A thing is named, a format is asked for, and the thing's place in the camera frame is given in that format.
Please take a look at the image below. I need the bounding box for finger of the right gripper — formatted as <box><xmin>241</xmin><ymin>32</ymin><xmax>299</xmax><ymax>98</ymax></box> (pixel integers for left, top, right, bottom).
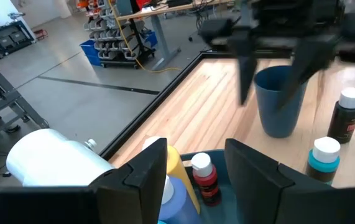
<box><xmin>278</xmin><ymin>37</ymin><xmax>336</xmax><ymax>110</ymax></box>
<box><xmin>231</xmin><ymin>34</ymin><xmax>259</xmax><ymax>105</ymax></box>

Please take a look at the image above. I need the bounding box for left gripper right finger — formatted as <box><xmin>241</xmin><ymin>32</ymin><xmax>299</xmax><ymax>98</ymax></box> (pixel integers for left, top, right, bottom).
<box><xmin>225</xmin><ymin>138</ymin><xmax>355</xmax><ymax>224</ymax></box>

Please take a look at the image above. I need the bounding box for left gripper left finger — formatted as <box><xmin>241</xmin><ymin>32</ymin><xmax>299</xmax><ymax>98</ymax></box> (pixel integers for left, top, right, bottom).
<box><xmin>88</xmin><ymin>138</ymin><xmax>168</xmax><ymax>224</ymax></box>

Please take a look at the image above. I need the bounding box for teal plastic bin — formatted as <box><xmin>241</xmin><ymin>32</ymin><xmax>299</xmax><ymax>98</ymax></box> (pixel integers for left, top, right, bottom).
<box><xmin>180</xmin><ymin>149</ymin><xmax>249</xmax><ymax>224</ymax></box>

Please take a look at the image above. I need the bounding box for large periwinkle paint bottle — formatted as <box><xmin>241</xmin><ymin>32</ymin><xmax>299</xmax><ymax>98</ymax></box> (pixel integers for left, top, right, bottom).
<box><xmin>158</xmin><ymin>175</ymin><xmax>203</xmax><ymax>224</ymax></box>

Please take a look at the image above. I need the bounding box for large yellow paint bottle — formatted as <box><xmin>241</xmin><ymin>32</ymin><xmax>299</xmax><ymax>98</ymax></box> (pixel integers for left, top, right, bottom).
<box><xmin>142</xmin><ymin>136</ymin><xmax>201</xmax><ymax>215</ymax></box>

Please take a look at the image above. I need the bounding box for dark blue plastic cup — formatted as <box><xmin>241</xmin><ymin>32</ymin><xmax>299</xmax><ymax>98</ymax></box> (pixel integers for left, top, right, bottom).
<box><xmin>254</xmin><ymin>65</ymin><xmax>308</xmax><ymax>139</ymax></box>

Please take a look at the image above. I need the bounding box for small red paint bottle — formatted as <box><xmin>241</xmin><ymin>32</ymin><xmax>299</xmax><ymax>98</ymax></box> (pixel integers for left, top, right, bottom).
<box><xmin>190</xmin><ymin>152</ymin><xmax>223</xmax><ymax>207</ymax></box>

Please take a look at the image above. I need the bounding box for small black paint bottle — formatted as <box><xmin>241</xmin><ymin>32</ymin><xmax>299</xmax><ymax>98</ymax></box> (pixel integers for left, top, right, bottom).
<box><xmin>326</xmin><ymin>86</ymin><xmax>355</xmax><ymax>144</ymax></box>

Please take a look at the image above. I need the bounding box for small teal paint bottle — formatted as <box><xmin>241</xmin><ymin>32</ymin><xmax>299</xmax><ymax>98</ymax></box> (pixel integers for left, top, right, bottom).
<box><xmin>305</xmin><ymin>136</ymin><xmax>341</xmax><ymax>186</ymax></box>

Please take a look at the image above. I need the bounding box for desk with grey leg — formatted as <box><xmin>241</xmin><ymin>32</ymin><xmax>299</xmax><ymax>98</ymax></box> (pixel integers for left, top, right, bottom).
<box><xmin>114</xmin><ymin>0</ymin><xmax>237</xmax><ymax>72</ymax></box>

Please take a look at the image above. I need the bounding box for rack with white bins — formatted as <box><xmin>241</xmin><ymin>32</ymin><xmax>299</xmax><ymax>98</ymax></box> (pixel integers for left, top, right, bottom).
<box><xmin>82</xmin><ymin>0</ymin><xmax>159</xmax><ymax>69</ymax></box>

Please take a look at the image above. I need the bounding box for blue storage bin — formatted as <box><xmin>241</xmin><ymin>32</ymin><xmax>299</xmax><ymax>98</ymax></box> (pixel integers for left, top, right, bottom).
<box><xmin>80</xmin><ymin>39</ymin><xmax>102</xmax><ymax>67</ymax></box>

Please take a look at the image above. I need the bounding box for grey metal stand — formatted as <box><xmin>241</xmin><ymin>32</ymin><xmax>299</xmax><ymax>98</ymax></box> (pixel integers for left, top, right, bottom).
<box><xmin>0</xmin><ymin>63</ymin><xmax>50</xmax><ymax>141</ymax></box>

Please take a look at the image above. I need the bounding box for dark tool cart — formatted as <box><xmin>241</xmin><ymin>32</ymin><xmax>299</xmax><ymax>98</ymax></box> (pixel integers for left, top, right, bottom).
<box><xmin>0</xmin><ymin>20</ymin><xmax>37</xmax><ymax>57</ymax></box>

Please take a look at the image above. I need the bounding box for black aluminium table frame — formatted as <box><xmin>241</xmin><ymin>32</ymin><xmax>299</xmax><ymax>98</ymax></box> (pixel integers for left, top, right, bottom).
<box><xmin>98</xmin><ymin>49</ymin><xmax>355</xmax><ymax>160</ymax></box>

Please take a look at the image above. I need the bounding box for yellow extension cable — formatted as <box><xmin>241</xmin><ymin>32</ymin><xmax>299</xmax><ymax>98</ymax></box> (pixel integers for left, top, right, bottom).
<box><xmin>108</xmin><ymin>0</ymin><xmax>183</xmax><ymax>73</ymax></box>

